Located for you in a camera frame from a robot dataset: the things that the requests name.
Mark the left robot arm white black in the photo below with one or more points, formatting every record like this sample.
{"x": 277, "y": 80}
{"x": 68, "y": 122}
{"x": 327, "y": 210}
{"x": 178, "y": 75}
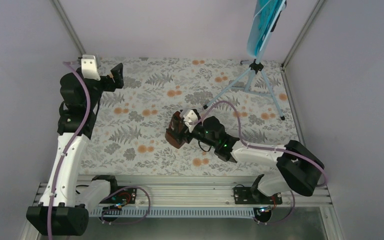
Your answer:
{"x": 60, "y": 210}

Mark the brown wooden metronome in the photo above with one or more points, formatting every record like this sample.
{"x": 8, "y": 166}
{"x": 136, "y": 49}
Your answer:
{"x": 175, "y": 138}

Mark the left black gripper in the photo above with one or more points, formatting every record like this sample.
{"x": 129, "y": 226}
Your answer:
{"x": 117, "y": 78}

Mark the light blue music stand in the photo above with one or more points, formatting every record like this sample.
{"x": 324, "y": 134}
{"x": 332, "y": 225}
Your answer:
{"x": 265, "y": 19}

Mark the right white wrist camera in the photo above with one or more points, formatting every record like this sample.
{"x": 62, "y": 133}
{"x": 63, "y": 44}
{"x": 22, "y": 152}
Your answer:
{"x": 190, "y": 118}

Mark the floral patterned table mat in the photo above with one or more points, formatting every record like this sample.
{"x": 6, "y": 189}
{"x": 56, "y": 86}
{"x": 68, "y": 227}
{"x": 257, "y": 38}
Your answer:
{"x": 146, "y": 127}

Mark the aluminium rail frame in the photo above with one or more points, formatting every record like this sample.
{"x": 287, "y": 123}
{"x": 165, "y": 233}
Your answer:
{"x": 204, "y": 208}

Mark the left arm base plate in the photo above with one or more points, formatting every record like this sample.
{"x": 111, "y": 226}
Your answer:
{"x": 124, "y": 198}

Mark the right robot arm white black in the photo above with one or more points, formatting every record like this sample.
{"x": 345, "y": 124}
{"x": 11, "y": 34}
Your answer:
{"x": 296, "y": 168}

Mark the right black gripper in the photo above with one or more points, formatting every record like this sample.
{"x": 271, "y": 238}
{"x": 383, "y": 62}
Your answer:
{"x": 188, "y": 138}

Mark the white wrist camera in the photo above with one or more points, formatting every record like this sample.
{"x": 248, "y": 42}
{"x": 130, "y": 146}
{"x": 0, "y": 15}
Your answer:
{"x": 190, "y": 118}
{"x": 89, "y": 65}

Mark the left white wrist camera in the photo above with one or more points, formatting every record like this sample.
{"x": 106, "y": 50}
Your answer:
{"x": 89, "y": 65}

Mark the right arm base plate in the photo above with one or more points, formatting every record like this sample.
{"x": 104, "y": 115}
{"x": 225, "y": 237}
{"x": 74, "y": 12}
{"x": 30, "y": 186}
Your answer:
{"x": 245, "y": 196}

